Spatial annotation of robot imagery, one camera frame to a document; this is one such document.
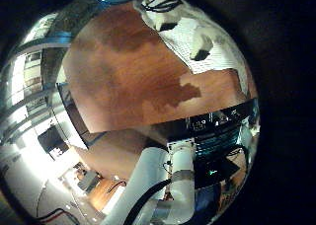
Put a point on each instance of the striped shirt person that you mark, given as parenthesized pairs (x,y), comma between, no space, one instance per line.
(215,59)

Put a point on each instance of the equipment rack with blue lights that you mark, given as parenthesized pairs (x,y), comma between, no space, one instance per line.
(215,141)

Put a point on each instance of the black flat monitor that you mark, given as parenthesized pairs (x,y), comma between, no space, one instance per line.
(52,141)

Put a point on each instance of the black computer box green light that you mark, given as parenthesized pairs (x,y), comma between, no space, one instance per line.
(214,172)

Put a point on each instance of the wooden side desk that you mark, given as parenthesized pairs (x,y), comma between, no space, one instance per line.
(102,192)

